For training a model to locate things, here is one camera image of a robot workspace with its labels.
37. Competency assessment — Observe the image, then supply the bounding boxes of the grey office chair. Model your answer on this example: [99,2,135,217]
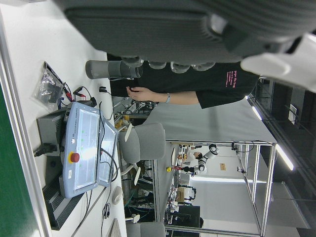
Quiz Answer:
[118,122,167,186]
[125,213,166,237]

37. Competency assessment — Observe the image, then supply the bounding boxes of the grey keyboard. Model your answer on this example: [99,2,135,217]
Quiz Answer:
[106,218,122,237]

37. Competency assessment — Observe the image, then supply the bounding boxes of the black monitor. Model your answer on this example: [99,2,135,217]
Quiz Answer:
[169,204,204,230]

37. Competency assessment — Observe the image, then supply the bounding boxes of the person in white shirt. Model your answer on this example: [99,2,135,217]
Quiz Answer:
[184,145,203,164]

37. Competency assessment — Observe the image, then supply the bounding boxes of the ceiling light strip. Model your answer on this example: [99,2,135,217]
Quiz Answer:
[275,144,295,171]
[251,104,263,121]

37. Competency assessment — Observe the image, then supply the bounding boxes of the grey computer mouse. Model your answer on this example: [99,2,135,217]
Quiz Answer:
[111,185,123,205]

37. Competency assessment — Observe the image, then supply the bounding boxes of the black finned unit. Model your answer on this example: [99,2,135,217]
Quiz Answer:
[41,177,86,232]

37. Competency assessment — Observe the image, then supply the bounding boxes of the cardboard box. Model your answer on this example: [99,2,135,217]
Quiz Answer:
[176,187,186,205]

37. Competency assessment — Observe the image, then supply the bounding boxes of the black mains connector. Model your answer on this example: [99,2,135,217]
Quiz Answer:
[33,142,59,158]

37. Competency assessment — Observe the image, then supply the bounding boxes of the red black clip leads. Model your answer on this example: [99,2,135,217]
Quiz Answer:
[62,82,97,107]

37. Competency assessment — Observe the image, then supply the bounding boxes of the person in black t-shirt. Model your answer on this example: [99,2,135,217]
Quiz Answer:
[107,52,260,110]

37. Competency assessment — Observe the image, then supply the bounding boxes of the black pendant cable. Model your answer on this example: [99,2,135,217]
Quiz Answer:
[98,100,119,184]

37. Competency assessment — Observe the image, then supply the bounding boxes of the grey fabric partition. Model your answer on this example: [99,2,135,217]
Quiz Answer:
[142,98,277,144]

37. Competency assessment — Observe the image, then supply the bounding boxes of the clear plastic bag of parts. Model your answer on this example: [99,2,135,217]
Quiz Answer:
[31,61,66,110]

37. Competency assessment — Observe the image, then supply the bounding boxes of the blue-grey teach pendant, red button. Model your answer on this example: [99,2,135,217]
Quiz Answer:
[60,101,102,199]

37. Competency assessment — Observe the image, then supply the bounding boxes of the green conveyor belt, aluminium rails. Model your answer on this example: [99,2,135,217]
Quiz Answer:
[0,4,53,237]

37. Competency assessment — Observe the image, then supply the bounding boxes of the aluminium frame structure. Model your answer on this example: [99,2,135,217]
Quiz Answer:
[152,140,277,237]

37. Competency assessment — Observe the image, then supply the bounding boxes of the dark grey power supply box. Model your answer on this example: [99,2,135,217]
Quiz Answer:
[36,110,69,158]

